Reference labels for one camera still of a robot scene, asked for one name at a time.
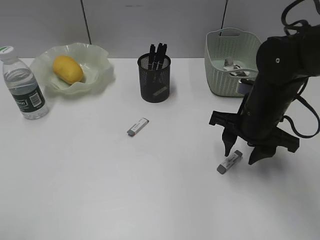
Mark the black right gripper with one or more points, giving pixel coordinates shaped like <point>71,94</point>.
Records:
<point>262,136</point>

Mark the grey white eraser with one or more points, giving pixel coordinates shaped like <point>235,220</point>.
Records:
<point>229,162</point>
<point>160,91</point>
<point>137,127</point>

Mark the white waste paper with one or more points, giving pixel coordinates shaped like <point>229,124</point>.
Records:
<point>229,65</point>

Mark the black marker pen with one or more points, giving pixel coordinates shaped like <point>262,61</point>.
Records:
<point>152,57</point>
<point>159,57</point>
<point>164,56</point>

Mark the yellow mango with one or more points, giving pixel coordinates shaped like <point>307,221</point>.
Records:
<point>67,69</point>

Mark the clear water bottle green label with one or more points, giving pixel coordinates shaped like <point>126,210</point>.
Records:
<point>22,85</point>

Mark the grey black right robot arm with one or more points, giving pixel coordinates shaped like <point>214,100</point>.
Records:
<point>285,64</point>

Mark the pale green woven basket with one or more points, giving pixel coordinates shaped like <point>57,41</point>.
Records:
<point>229,56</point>

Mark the black mesh pen holder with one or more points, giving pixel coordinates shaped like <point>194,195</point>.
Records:
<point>152,80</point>

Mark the pale green wavy plate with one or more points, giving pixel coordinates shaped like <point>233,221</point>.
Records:
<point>92,59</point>

